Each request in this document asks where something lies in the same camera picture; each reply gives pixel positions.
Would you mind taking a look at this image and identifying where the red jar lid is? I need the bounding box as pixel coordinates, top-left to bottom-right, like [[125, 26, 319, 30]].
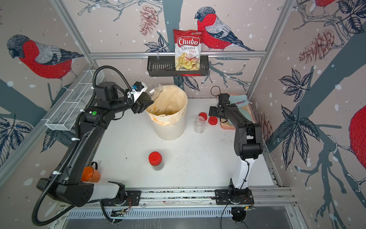
[[199, 112, 207, 121], [208, 116, 218, 126]]

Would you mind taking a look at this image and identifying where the red-lidded glass jar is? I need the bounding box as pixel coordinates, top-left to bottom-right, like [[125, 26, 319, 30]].
[[137, 83, 164, 103], [148, 151, 164, 170]]

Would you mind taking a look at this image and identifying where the glass jar with tea leaves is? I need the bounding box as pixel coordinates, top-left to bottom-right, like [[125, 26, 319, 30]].
[[194, 116, 205, 134]]

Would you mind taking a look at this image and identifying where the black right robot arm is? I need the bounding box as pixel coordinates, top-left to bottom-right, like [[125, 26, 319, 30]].
[[209, 94, 263, 199]]

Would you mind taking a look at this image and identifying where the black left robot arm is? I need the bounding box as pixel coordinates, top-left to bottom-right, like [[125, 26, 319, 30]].
[[35, 82, 153, 209]]

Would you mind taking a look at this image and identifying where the pink plastic tray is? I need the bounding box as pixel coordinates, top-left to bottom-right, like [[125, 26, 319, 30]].
[[220, 94, 255, 130]]

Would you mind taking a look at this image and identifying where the teal folded cloth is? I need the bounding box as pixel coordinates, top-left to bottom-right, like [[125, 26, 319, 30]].
[[229, 94, 250, 108]]

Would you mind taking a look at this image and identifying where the mint green flower plate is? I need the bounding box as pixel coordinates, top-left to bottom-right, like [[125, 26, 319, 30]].
[[239, 107, 253, 122]]

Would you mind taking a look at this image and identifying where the cream waste bin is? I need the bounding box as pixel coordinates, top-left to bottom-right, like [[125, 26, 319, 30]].
[[145, 85, 189, 141]]

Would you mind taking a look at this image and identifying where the yellowish bin liner bag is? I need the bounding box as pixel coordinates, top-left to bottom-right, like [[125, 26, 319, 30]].
[[146, 85, 188, 126]]

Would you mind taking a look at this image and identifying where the Chuba cassava chips bag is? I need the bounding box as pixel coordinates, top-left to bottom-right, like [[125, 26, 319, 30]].
[[173, 30, 203, 71]]

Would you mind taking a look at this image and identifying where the orange cup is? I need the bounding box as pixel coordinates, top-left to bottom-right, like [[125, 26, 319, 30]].
[[81, 162, 101, 183]]

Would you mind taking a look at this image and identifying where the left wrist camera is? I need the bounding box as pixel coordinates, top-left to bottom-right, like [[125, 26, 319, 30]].
[[127, 82, 147, 102]]

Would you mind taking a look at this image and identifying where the black wall basket shelf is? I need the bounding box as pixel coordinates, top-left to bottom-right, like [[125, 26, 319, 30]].
[[147, 55, 209, 77]]

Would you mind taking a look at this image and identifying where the white wire mesh basket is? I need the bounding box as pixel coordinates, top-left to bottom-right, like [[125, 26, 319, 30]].
[[45, 70, 95, 131]]

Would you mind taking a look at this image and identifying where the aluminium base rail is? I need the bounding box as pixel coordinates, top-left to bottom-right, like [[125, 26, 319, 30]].
[[62, 186, 297, 220]]

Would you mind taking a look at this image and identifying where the black corrugated cable conduit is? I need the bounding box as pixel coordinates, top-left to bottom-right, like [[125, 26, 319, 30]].
[[31, 65, 132, 227]]

